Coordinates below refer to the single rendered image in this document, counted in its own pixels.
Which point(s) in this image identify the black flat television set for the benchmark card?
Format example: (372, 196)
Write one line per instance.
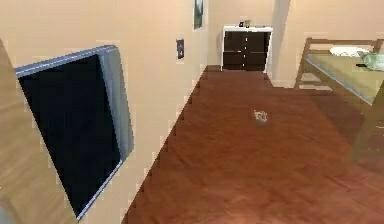
(73, 123)

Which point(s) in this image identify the small grey object on floor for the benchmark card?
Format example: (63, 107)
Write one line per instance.
(260, 117)

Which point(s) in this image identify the white and dark chest of drawers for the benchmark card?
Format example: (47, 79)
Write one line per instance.
(246, 50)

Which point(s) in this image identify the small black object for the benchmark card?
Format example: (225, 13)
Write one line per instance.
(241, 24)

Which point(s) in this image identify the small grey-green object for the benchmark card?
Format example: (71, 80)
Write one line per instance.
(247, 23)

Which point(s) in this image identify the wooden bed with green cover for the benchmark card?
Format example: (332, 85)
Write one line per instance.
(346, 76)

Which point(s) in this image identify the white pillow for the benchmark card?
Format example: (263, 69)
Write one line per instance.
(346, 50)

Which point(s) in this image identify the small black remote control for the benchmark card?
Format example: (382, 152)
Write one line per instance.
(360, 65)

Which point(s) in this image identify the pale green pillow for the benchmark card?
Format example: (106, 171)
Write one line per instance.
(374, 61)

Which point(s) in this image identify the dark wall switch plate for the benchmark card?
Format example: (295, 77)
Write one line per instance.
(180, 48)

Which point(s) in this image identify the dark framed wall picture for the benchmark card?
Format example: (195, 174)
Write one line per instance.
(198, 13)

